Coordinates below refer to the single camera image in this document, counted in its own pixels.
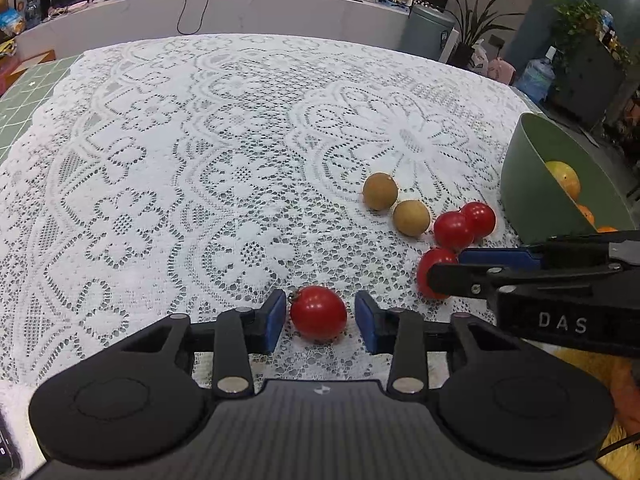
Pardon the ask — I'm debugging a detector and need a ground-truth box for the red cherry tomato hidden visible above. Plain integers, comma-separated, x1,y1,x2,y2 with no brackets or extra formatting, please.
416,246,460,302

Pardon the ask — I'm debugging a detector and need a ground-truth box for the red cherry tomato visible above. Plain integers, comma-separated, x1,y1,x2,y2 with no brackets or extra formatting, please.
460,202,497,242
290,286,347,341
434,211,474,252

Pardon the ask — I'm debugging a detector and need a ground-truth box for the green colander bowl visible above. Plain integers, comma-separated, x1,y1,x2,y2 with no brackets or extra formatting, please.
500,113,636,244

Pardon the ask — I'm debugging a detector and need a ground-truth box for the brown longan front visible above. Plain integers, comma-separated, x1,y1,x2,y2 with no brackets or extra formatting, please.
393,200,432,238

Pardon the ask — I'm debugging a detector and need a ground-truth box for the brown longan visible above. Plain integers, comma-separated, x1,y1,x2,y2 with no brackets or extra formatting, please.
393,200,432,238
362,172,398,211

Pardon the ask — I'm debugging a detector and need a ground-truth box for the orange-green mango back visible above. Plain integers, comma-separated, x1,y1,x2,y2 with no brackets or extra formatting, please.
546,160,582,202

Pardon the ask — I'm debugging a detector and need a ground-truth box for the brown longan back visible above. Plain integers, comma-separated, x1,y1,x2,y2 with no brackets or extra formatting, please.
362,172,398,211

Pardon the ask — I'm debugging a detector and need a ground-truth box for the white lace tablecloth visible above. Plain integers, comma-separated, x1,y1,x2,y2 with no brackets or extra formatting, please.
1,35,530,386

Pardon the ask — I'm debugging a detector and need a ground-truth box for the blue water jug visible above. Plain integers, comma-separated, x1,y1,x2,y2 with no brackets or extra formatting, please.
515,46,556,103

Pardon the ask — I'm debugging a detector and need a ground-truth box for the pink piggy toy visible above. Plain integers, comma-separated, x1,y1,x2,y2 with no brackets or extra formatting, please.
487,58,516,86

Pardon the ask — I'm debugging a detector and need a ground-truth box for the dark cabinet with ivy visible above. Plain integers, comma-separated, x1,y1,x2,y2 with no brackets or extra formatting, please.
548,0,639,129

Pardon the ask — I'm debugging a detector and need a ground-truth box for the potted plant by bin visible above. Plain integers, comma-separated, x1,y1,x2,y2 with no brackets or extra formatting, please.
447,0,523,70

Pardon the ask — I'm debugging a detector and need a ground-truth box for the grey trash bin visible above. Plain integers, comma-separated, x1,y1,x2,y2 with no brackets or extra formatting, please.
399,4,454,61

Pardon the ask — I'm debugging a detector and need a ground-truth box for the green grid cutting mat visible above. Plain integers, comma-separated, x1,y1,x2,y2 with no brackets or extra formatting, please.
0,55,80,162

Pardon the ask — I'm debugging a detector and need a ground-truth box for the white tv console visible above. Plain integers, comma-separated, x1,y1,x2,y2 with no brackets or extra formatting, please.
16,0,408,58

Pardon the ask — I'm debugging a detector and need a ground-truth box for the black hanging cable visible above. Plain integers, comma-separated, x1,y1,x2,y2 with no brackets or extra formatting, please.
176,0,214,36

